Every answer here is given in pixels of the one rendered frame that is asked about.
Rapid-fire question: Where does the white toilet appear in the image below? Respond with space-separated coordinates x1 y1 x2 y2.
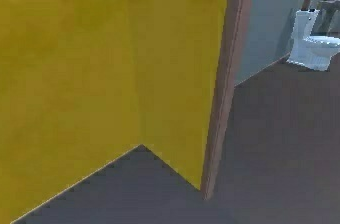
286 8 340 72

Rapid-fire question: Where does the brown wooden door frame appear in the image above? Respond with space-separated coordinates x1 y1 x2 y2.
199 0 253 201

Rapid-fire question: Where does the grey pedestal sink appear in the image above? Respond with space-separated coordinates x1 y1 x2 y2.
317 0 340 34

